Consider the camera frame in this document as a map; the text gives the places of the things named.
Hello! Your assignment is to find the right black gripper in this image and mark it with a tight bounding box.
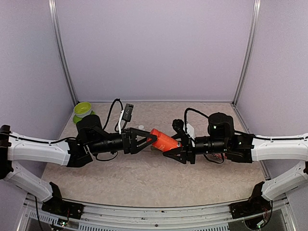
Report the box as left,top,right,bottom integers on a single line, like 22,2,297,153
163,133,229,165

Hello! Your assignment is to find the left aluminium frame post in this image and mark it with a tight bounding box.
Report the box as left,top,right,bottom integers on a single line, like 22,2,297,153
48,0,79,105

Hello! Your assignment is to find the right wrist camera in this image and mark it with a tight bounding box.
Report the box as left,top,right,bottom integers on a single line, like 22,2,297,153
172,119,195,140

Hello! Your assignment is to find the red patterned bowl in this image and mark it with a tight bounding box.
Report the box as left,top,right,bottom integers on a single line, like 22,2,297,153
212,154,226,160

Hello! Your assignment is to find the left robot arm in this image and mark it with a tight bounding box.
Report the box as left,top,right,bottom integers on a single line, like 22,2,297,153
0,114,157,214

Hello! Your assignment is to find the orange pill bottle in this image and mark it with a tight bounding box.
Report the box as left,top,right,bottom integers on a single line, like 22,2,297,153
150,129,182,152

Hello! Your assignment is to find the right aluminium frame post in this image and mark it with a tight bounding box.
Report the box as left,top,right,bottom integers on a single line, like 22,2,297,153
232,0,261,107

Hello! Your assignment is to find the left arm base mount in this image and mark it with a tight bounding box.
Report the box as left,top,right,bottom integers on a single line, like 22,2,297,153
41,199,84,219

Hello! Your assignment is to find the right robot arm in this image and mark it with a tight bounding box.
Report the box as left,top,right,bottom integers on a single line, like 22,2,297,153
163,113,308,214

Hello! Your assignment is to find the aluminium frame post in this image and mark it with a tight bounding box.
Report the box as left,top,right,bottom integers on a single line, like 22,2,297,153
48,0,79,105
232,0,261,107

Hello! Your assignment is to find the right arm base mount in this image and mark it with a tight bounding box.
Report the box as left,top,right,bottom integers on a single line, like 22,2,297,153
229,200,272,219

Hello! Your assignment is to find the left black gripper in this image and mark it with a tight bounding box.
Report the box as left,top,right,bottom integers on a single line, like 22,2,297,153
88,127,157,154

